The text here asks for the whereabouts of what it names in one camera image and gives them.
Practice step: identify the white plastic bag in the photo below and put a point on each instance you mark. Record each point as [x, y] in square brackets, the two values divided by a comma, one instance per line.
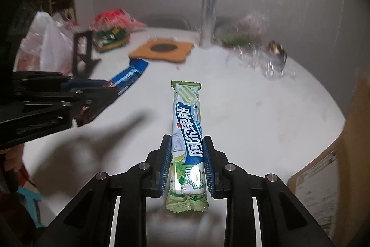
[52, 41]

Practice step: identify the gold metal clip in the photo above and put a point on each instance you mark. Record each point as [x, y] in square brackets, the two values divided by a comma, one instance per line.
[276, 47]

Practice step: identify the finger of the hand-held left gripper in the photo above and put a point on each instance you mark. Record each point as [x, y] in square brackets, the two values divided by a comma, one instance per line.
[81, 84]
[98, 102]

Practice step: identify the orange toast-shaped coaster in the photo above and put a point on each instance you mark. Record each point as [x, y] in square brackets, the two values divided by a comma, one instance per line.
[138, 53]

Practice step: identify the gray chair back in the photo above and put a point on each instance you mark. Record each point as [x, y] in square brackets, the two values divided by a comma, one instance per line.
[167, 21]

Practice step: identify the black phone stand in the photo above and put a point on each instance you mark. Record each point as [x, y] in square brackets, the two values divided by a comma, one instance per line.
[86, 67]

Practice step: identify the red pink snack bag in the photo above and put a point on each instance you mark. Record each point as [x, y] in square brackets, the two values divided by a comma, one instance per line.
[115, 17]

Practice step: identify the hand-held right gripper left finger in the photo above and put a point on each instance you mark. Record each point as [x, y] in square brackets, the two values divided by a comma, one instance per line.
[165, 166]

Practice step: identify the green white candy packet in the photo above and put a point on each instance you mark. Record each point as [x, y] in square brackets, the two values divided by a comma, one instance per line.
[186, 119]

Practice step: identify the clear dotted plastic bag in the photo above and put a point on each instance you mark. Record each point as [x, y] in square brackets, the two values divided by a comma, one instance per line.
[248, 24]

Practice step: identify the green snack packet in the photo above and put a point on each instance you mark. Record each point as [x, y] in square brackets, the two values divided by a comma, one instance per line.
[111, 38]

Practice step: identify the blue white snack packet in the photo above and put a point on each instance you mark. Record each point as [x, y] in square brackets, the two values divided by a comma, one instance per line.
[130, 74]

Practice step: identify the light blue plastic object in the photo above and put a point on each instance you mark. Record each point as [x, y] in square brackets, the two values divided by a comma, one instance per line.
[29, 203]

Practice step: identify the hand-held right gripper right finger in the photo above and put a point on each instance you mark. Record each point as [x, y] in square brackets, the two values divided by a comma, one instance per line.
[208, 166]

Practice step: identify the brown cardboard box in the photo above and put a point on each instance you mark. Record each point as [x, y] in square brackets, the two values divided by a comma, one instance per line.
[318, 192]

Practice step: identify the clear plastic tube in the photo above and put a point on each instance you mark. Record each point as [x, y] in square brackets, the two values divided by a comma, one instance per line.
[208, 4]

